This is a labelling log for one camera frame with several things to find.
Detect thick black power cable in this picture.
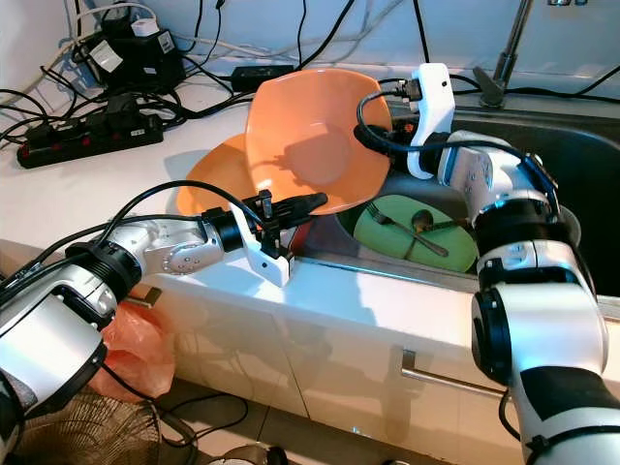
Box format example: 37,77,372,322
160,76,413,122

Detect metal kitchen faucet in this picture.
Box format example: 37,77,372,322
472,0,543,108

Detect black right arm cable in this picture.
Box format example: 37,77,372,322
355,85,568,195

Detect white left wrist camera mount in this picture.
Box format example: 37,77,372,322
232,218,298,289

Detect white plug adapter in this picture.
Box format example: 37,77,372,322
128,16,162,38

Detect wire fan guard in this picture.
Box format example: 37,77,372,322
19,390,168,465

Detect black charger box white labels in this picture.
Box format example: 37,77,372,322
73,15,187,98

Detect white base cabinet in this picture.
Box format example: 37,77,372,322
97,262,620,465

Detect orange plastic bowl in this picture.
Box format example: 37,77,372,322
244,68,394,217

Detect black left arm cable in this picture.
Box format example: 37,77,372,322
0,179,258,321

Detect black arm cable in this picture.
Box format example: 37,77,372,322
0,179,258,321
355,85,568,195

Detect long metal drawer handle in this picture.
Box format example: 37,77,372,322
400,349,512,401

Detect black power strip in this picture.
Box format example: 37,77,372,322
16,90,164,169

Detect stainless steel sink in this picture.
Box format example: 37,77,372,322
291,102,620,292

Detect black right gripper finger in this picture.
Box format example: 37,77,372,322
356,121,394,157

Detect green plastic plate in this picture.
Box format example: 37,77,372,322
352,194,481,275

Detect black power brick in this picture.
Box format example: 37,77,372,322
231,63,297,93

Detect orange plastic bag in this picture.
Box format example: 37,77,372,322
92,300,177,403

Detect orange plastic plate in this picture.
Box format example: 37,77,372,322
176,133,292,219

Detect grey bowl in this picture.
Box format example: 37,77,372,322
557,208,585,255

